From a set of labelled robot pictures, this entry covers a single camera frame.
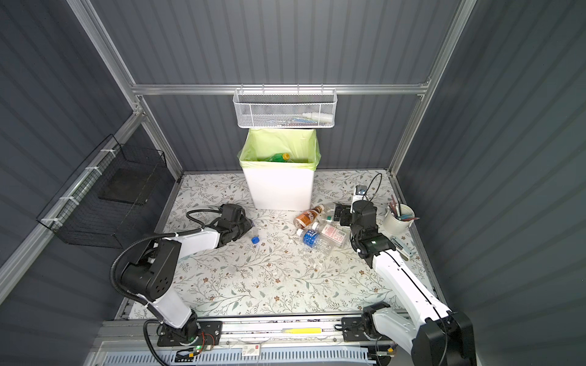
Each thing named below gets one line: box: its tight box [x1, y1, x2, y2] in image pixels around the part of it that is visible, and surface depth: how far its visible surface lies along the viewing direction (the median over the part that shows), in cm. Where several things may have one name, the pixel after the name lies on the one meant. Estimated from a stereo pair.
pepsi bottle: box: [247, 228, 261, 245], surface depth 95 cm
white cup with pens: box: [383, 194, 421, 235], surface depth 93 cm
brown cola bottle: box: [293, 204, 326, 230], surface depth 99 cm
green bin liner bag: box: [236, 128, 322, 171], surface depth 98 cm
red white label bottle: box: [311, 221, 351, 249], surface depth 95 cm
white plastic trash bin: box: [242, 166, 315, 212], surface depth 94 cm
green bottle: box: [267, 152, 291, 163], surface depth 99 cm
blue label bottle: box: [296, 227, 335, 256], surface depth 92 cm
